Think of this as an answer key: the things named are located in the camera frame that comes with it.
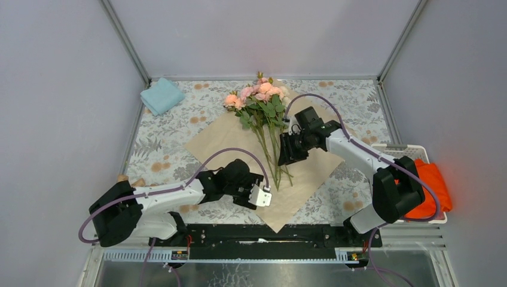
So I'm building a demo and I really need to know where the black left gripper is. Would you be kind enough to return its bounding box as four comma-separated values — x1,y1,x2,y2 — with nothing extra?
224,174,263,212

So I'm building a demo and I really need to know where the beige ribbon pile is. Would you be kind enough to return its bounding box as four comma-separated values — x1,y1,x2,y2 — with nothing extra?
117,175,146,188

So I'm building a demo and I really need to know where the orange folded cloth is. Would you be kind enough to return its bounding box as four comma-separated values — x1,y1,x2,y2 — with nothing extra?
396,159,454,221

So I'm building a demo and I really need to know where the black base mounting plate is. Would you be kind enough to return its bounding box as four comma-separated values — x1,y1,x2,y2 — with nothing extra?
148,224,383,259

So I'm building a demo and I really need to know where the purple cable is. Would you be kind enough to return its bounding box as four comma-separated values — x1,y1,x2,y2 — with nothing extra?
283,93,442,287
78,147,271,287

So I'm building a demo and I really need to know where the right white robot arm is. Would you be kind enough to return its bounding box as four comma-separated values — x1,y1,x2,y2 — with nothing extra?
278,107,425,246

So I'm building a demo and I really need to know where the white plastic basket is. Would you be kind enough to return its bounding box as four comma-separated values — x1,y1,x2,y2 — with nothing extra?
371,143,447,224

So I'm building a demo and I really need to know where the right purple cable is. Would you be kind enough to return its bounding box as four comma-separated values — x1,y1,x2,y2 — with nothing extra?
283,93,442,287

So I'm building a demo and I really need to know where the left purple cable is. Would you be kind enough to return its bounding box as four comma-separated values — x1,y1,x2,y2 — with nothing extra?
78,147,271,287

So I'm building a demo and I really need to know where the floral patterned tablecloth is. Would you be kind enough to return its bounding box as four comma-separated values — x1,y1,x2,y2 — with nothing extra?
125,80,392,227

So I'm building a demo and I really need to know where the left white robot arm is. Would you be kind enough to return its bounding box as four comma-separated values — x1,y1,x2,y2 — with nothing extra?
89,159,272,248

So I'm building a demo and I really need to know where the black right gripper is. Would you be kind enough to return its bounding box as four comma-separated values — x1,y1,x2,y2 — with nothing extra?
277,131,312,167

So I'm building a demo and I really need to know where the light blue folded towel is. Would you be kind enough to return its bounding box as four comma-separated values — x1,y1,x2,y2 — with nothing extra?
140,78,185,116

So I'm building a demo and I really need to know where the pile of fake flowers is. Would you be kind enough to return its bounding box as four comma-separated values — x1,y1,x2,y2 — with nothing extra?
224,71,292,188

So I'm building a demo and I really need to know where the peach wrapping paper sheet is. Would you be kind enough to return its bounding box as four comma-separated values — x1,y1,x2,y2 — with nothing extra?
184,82,346,234

